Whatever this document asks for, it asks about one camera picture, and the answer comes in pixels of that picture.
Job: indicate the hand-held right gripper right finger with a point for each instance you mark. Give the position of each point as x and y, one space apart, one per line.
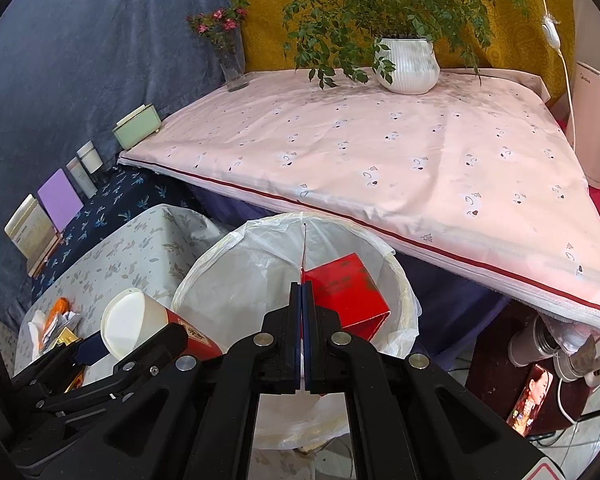
311 340

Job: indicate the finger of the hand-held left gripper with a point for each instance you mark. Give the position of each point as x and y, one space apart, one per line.
90 351
150 355

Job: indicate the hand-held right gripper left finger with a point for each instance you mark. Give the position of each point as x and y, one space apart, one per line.
296 340

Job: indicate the white and red paper cup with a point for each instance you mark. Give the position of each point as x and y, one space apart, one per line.
130 320

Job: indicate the orange plastic wrapper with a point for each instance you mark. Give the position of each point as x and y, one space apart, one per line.
60 307

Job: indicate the red cardboard box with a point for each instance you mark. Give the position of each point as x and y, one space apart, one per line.
345 290

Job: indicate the white-lined trash bin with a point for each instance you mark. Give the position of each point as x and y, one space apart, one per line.
260 260

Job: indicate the white trash bin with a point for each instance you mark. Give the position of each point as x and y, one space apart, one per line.
411 310

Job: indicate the gold wrapper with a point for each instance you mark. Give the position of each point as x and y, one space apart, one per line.
67 337

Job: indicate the crumpled white paper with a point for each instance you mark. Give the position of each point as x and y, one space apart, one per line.
37 327

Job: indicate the white rabbit print cloth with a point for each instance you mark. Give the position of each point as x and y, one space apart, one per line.
145 250

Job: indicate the navy floral cloth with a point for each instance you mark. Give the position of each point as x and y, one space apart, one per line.
115 210

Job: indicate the purple card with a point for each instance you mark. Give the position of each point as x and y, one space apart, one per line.
60 200

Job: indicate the white tube bottle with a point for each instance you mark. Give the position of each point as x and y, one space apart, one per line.
80 177

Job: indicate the pink printed tablecloth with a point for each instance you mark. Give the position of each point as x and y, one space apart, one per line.
380 160

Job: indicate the white round jar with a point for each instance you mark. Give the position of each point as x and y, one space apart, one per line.
90 157

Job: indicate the white cylindrical jar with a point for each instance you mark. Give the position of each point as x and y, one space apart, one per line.
525 347

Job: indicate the green tissue box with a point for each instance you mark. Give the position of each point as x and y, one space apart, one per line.
137 132

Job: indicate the glass vase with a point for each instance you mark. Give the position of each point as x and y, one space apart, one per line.
232 72

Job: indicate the white ribbed plant pot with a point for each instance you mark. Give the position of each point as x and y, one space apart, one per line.
410 67

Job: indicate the blue-grey cloth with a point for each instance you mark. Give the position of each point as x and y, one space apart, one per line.
80 60

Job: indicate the yellow cloth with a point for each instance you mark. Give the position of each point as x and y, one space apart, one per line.
270 35

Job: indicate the pink flowers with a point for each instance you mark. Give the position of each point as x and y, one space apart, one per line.
215 17

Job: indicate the green leafy plant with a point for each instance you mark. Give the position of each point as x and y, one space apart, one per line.
360 5

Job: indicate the white appliance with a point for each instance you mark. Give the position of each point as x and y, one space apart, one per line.
597 125

